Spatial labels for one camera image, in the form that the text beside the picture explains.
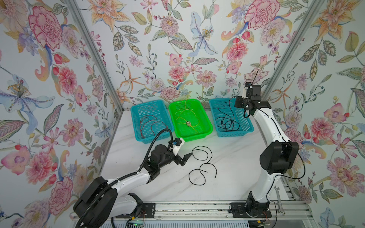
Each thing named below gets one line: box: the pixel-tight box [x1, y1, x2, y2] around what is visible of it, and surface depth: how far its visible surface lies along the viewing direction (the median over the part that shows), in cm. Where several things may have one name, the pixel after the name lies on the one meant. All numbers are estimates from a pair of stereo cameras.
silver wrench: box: [273, 185, 286, 217], surface depth 79 cm
